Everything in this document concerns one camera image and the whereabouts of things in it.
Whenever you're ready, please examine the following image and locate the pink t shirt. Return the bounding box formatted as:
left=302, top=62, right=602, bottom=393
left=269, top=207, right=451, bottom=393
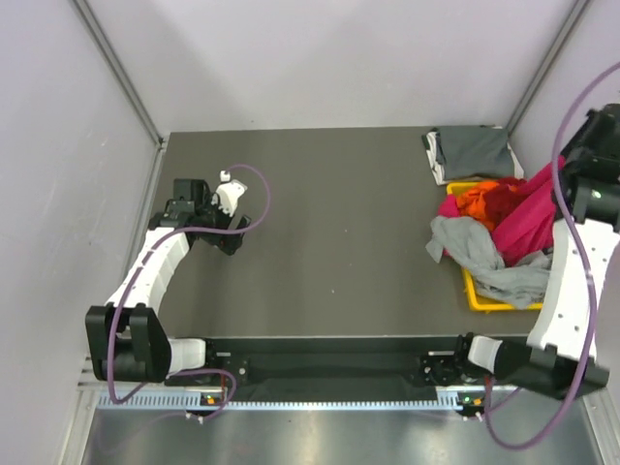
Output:
left=438, top=166, right=556, bottom=265

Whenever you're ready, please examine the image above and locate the light grey t shirt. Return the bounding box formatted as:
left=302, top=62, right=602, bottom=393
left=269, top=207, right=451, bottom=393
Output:
left=426, top=216, right=552, bottom=310

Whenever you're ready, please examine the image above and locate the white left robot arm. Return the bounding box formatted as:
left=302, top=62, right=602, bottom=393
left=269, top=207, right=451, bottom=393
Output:
left=85, top=171, right=251, bottom=385

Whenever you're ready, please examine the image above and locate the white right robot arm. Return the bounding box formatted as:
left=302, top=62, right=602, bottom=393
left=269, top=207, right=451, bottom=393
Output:
left=451, top=104, right=619, bottom=400

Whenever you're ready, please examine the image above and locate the dark red t shirt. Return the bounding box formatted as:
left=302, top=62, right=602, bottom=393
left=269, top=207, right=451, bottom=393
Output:
left=482, top=177, right=526, bottom=231

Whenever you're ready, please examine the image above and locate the folded dark grey t shirt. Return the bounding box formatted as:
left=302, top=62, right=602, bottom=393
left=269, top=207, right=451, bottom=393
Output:
left=428, top=126, right=514, bottom=179

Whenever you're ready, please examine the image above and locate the orange t shirt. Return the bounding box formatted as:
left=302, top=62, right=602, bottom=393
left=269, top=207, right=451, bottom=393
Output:
left=456, top=181, right=503, bottom=232

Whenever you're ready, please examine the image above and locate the yellow plastic bin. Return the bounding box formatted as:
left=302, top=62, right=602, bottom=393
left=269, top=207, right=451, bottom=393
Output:
left=447, top=182, right=543, bottom=313

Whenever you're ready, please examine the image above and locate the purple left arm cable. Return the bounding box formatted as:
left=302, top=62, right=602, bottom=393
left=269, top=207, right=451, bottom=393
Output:
left=106, top=162, right=271, bottom=427

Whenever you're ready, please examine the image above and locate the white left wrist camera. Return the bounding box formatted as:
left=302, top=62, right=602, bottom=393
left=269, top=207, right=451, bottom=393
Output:
left=211, top=170, right=247, bottom=217

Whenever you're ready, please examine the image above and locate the right aluminium corner post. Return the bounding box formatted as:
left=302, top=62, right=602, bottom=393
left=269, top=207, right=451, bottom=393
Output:
left=506, top=0, right=593, bottom=136

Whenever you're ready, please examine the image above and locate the aluminium corner post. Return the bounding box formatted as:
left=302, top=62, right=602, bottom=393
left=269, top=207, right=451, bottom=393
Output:
left=506, top=0, right=593, bottom=136
left=69, top=0, right=165, bottom=147

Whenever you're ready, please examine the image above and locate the left aluminium corner post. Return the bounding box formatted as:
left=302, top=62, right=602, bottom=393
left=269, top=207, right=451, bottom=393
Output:
left=69, top=0, right=165, bottom=147

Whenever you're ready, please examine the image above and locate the aluminium frame rail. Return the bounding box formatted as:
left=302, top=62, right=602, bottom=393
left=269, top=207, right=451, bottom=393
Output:
left=77, top=351, right=607, bottom=391

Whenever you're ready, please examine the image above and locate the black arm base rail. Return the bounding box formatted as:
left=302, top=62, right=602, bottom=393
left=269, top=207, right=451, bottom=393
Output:
left=159, top=333, right=505, bottom=401

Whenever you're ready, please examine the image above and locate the slotted grey cable duct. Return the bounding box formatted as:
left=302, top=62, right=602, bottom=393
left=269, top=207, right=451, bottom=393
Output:
left=96, top=387, right=484, bottom=412

